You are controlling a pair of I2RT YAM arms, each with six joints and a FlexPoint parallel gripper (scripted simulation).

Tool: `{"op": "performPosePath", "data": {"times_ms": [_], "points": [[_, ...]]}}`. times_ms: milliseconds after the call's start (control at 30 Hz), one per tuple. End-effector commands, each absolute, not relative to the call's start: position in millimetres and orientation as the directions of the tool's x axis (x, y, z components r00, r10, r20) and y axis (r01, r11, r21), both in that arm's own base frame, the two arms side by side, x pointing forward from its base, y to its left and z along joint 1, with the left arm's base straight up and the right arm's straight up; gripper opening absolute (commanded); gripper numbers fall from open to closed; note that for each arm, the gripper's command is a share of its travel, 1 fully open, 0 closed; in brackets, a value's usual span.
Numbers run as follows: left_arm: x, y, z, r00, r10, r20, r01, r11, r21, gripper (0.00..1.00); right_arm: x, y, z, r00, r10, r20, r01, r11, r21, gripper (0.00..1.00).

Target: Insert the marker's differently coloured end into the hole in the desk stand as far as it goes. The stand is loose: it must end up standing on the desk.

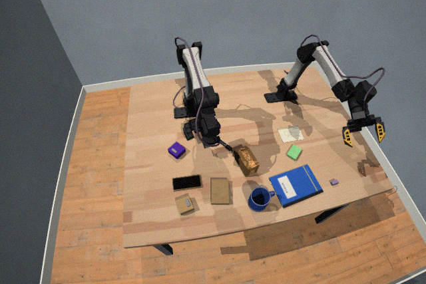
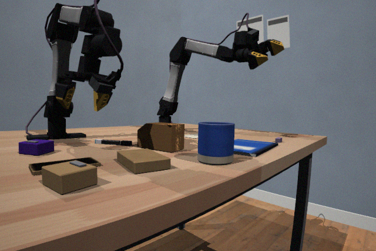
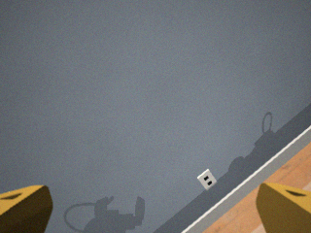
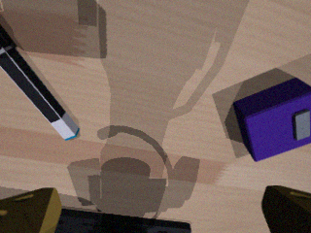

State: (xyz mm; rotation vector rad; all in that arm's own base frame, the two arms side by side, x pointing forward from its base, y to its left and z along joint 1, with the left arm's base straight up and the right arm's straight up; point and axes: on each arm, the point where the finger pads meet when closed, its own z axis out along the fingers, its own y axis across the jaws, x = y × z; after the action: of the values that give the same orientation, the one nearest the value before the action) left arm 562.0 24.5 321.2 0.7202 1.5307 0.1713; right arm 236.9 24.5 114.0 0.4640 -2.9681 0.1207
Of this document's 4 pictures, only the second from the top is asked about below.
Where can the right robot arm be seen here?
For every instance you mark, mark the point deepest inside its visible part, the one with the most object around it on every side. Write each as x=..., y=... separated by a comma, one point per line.
x=62, y=36

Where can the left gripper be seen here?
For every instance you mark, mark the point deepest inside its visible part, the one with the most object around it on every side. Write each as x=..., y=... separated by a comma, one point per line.
x=256, y=56

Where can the white sheet of paper with line drawing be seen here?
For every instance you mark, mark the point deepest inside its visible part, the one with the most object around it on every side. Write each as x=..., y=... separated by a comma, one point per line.
x=192, y=136

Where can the blue spiral notebook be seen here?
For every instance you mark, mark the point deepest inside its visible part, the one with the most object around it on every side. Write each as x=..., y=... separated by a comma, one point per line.
x=251, y=147

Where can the blue cylindrical cup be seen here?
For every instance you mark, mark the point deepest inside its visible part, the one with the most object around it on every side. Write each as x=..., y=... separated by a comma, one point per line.
x=216, y=143

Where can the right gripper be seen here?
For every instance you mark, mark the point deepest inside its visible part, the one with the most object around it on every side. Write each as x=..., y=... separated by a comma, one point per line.
x=65, y=87

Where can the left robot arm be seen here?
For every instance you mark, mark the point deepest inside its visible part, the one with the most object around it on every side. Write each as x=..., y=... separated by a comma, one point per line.
x=179, y=57

